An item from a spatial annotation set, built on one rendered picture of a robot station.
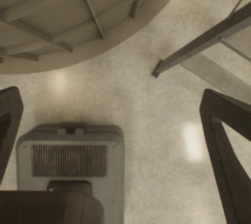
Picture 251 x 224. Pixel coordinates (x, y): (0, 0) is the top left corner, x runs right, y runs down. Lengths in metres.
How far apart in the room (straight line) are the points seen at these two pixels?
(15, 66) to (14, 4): 0.85
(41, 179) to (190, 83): 0.94
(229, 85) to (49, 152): 0.88
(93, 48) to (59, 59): 0.20
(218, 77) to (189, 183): 0.71
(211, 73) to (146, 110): 0.45
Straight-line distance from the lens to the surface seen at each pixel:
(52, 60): 1.35
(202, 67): 1.08
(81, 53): 1.32
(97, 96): 1.34
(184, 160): 1.47
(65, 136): 1.15
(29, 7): 0.59
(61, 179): 1.21
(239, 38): 0.81
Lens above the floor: 1.32
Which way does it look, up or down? 84 degrees down
